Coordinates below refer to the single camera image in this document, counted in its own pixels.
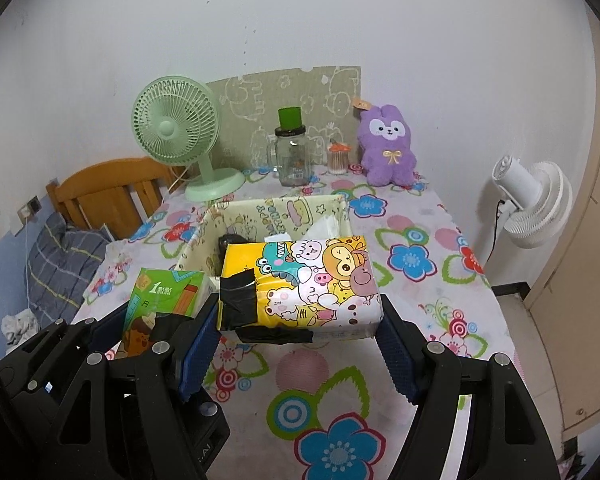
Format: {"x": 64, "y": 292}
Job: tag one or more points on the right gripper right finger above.
{"x": 505, "y": 438}

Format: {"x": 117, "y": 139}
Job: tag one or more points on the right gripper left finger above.
{"x": 145, "y": 417}

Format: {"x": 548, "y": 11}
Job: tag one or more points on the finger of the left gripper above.
{"x": 106, "y": 333}
{"x": 172, "y": 332}

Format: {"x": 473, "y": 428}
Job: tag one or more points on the green tissue pack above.
{"x": 158, "y": 293}

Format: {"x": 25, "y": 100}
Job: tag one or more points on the black plastic bag bundle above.
{"x": 231, "y": 239}

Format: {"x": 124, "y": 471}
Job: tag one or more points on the yellow cartoon tissue pack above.
{"x": 299, "y": 292}

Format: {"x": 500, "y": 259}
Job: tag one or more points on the white cloth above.
{"x": 325, "y": 228}
{"x": 19, "y": 328}

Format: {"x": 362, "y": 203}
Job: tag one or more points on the white crumpled cloth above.
{"x": 19, "y": 328}

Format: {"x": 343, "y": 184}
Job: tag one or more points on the grey plaid pillow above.
{"x": 61, "y": 263}

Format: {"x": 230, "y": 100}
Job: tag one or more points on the beige door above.
{"x": 565, "y": 304}

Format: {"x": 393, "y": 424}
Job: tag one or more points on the floral tablecloth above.
{"x": 329, "y": 410}

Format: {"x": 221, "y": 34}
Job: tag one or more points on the yellow cartoon fabric box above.
{"x": 255, "y": 220}

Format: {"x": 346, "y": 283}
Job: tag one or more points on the green desk fan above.
{"x": 176, "y": 121}

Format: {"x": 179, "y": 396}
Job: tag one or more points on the glass mason jar mug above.
{"x": 289, "y": 156}

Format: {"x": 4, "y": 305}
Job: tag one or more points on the green patterned board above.
{"x": 249, "y": 106}

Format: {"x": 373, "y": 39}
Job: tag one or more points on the green cup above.
{"x": 290, "y": 118}

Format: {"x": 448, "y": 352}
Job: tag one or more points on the toothpick jar orange lid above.
{"x": 338, "y": 158}

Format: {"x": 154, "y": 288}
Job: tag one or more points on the white standing fan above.
{"x": 536, "y": 203}

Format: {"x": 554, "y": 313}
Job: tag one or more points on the purple plush bunny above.
{"x": 385, "y": 141}

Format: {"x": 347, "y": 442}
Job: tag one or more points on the wall power outlet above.
{"x": 29, "y": 209}

